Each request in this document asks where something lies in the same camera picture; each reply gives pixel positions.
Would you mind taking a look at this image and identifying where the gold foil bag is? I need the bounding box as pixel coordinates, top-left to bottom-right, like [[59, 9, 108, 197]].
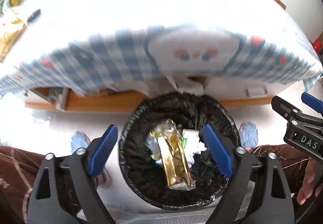
[[0, 17, 27, 63], [145, 119, 195, 191]]

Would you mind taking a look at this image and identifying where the white Bayer medicine box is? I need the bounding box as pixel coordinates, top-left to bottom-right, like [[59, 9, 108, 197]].
[[182, 129, 207, 168]]

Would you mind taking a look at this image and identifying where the black trash bin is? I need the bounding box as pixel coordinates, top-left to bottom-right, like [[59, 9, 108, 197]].
[[119, 93, 240, 210]]

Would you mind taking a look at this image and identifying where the person's right hand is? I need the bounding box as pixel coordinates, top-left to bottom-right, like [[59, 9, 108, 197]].
[[297, 158, 322, 205]]

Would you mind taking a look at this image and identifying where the brown patterned trouser leg right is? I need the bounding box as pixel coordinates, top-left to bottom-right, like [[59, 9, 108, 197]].
[[246, 144, 310, 193]]

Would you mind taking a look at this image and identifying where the brown patterned trouser leg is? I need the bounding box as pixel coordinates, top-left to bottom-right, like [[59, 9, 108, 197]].
[[0, 145, 76, 224], [246, 144, 310, 193]]

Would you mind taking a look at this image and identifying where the blue fluffy slipper right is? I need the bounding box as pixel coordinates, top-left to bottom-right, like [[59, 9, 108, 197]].
[[239, 122, 258, 148]]

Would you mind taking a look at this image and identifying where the blue fluffy slipper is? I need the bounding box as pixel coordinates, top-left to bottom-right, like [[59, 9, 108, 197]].
[[239, 122, 258, 148], [71, 131, 91, 153]]

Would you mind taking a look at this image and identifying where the blue fluffy slipper left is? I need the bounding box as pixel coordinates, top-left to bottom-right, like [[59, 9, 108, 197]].
[[71, 131, 91, 153]]

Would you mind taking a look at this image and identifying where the brown patterned trouser leg left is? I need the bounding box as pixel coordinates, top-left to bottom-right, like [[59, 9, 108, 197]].
[[0, 145, 76, 224]]

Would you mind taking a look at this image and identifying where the blue checkered tablecloth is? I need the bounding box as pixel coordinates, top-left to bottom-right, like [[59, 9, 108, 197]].
[[1, 0, 322, 95]]

